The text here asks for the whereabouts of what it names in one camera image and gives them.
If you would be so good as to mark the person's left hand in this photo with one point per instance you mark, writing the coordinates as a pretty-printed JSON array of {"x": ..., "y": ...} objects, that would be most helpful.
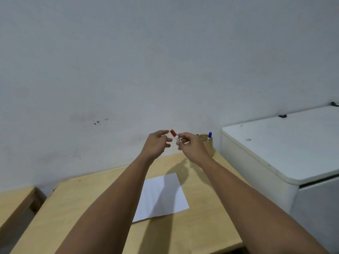
[{"x": 155, "y": 145}]

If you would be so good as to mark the person's right hand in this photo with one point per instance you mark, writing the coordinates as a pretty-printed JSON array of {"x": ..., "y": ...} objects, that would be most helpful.
[{"x": 193, "y": 149}]

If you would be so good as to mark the red capped marker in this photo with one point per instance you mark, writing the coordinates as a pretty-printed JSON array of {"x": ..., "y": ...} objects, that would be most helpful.
[{"x": 174, "y": 134}]

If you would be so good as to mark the person's right forearm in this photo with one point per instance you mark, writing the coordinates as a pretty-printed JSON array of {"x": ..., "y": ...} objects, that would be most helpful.
[{"x": 254, "y": 208}]

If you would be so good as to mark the person's left forearm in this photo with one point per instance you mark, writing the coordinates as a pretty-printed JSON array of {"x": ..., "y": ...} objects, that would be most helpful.
[{"x": 106, "y": 206}]

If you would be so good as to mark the wooden pen holder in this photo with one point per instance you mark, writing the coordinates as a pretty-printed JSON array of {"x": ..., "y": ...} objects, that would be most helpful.
[{"x": 208, "y": 146}]

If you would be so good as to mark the white paper sheet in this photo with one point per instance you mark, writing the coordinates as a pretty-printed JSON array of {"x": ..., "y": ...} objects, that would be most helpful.
[{"x": 163, "y": 198}]

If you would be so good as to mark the white cabinet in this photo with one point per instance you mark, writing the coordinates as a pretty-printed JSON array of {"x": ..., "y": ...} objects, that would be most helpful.
[{"x": 286, "y": 161}]

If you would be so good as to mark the wooden side table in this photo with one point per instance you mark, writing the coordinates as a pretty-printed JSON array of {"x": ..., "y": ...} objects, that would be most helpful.
[{"x": 16, "y": 208}]

